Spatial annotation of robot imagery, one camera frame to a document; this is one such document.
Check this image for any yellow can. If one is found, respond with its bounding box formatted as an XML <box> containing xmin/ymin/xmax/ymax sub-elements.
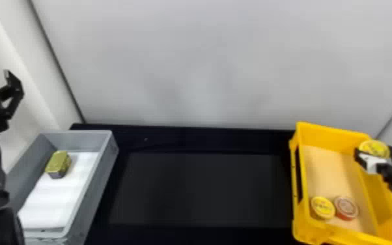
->
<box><xmin>310</xmin><ymin>195</ymin><xmax>337</xmax><ymax>220</ymax></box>
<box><xmin>357</xmin><ymin>139</ymin><xmax>391</xmax><ymax>160</ymax></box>

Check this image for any black mat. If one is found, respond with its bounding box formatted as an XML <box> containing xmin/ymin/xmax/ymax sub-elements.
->
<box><xmin>108</xmin><ymin>151</ymin><xmax>293</xmax><ymax>227</ymax></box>

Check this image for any white foam pad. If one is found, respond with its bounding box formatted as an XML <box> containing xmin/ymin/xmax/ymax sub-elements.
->
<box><xmin>17</xmin><ymin>151</ymin><xmax>101</xmax><ymax>231</ymax></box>

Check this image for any grey box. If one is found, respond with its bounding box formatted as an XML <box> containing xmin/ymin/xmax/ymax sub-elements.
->
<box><xmin>5</xmin><ymin>130</ymin><xmax>120</xmax><ymax>245</ymax></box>

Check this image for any yellow box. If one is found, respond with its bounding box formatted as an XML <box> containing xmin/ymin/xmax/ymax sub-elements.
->
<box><xmin>288</xmin><ymin>121</ymin><xmax>392</xmax><ymax>245</ymax></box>

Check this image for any red can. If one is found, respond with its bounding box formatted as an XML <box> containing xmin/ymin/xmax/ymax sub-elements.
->
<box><xmin>333</xmin><ymin>195</ymin><xmax>360</xmax><ymax>222</ymax></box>

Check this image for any gold rectangular tin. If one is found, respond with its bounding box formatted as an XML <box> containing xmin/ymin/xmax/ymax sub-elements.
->
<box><xmin>44</xmin><ymin>150</ymin><xmax>73</xmax><ymax>180</ymax></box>

